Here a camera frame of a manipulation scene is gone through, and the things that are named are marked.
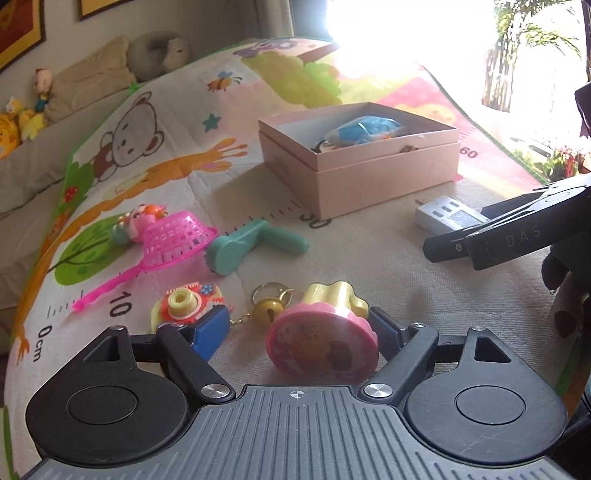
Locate white small box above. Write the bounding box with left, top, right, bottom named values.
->
left=415, top=196, right=489, bottom=235

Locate gloved right hand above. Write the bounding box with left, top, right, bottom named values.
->
left=541, top=230, right=590, bottom=338

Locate yellow small plush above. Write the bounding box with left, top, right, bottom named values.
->
left=5, top=96, right=47, bottom=142

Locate yellow duck plush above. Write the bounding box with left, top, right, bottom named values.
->
left=0, top=114, right=21, bottom=160

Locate pink plastic strainer scoop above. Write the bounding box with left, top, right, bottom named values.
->
left=72, top=211, right=218, bottom=312

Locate pink round stamp toy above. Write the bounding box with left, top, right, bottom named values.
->
left=266, top=281, right=380, bottom=384

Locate cartoon figurine red white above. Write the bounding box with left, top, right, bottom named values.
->
left=311, top=140, right=341, bottom=154

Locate beige pillow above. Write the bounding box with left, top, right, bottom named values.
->
left=44, top=36, right=136, bottom=123

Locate teal plastic toy tool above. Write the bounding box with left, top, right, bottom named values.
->
left=205, top=220, right=310, bottom=276

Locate small doll red hat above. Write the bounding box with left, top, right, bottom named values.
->
left=33, top=68, right=53, bottom=113

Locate grey neck pillow plush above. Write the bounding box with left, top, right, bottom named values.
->
left=127, top=31, right=192, bottom=83

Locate framed picture on wall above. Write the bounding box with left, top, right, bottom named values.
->
left=0, top=0, right=46, bottom=71

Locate blue white wet wipes pack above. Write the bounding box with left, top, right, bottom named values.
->
left=322, top=115, right=405, bottom=147

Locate pink cardboard box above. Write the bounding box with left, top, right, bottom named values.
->
left=259, top=103, right=460, bottom=220

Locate yellow cheese keychain toy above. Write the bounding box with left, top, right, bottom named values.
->
left=150, top=282, right=301, bottom=333

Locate colourful cartoon play mat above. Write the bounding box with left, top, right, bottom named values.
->
left=4, top=39, right=571, bottom=479

